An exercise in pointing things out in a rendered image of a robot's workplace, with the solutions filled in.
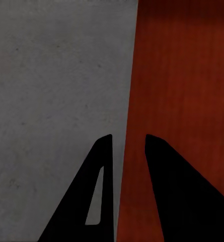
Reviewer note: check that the storage box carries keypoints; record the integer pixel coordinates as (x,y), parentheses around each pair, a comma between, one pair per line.
(176,94)

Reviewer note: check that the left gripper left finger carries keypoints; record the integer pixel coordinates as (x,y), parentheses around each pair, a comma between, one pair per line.
(68,222)

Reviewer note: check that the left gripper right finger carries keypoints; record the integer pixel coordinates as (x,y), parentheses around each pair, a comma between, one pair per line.
(190,208)

